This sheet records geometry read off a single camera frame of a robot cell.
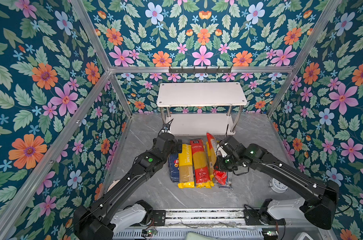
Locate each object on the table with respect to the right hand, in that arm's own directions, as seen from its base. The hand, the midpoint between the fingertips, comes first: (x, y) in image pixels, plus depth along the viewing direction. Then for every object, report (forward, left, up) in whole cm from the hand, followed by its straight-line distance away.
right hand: (214, 166), depth 73 cm
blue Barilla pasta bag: (+5, +22, -12) cm, 26 cm away
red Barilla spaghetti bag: (+4, +6, -10) cm, 12 cm away
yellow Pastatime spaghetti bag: (+3, +15, -9) cm, 18 cm away
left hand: (+12, +20, +8) cm, 25 cm away
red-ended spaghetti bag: (-7, -2, +3) cm, 8 cm away
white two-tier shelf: (+58, +3, -15) cm, 60 cm away
